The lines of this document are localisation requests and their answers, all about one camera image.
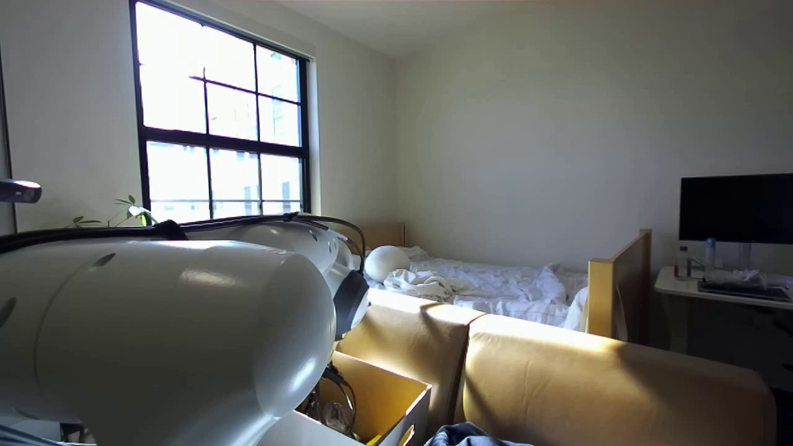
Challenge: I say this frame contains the black hooded sweatshirt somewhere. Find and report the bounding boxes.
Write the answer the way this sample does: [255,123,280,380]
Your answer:
[425,421,535,446]

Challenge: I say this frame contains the tan leather couch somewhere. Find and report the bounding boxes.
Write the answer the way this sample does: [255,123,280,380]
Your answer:
[338,287,779,446]

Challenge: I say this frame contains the white pillow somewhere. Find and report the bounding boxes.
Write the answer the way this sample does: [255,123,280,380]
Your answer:
[362,243,432,282]

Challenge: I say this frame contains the rumpled white bed sheets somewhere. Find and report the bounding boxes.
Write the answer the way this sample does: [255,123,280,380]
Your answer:
[381,256,592,333]

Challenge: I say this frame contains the open cardboard box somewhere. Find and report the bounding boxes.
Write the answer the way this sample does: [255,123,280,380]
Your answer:
[296,349,433,446]

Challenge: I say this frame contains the black framed window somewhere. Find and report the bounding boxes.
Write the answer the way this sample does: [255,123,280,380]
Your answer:
[129,0,314,229]

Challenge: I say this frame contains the green houseplant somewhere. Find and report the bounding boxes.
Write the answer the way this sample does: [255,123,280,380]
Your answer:
[72,193,160,230]

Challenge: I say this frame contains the white desk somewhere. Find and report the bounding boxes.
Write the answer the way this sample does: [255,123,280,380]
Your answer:
[653,264,793,392]

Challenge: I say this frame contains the clear bottle on desk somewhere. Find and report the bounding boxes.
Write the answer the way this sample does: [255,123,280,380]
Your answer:
[673,243,695,279]

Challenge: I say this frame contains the black computer monitor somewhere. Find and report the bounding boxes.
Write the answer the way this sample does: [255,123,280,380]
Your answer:
[676,172,793,246]

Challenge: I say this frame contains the dark keyboard on desk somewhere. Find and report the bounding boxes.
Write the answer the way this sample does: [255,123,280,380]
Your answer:
[696,271,792,303]

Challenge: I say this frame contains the silver metal handle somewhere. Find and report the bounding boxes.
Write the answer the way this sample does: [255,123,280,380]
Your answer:
[0,175,46,205]

